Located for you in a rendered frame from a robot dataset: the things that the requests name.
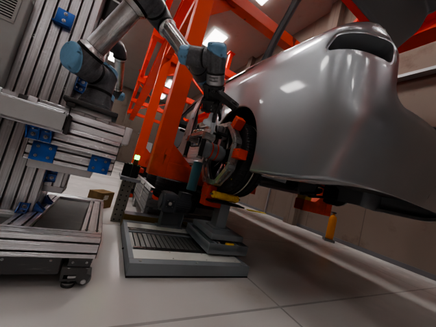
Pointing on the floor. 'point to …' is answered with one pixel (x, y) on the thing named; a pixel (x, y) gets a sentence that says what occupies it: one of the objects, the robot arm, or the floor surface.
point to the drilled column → (121, 200)
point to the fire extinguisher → (331, 228)
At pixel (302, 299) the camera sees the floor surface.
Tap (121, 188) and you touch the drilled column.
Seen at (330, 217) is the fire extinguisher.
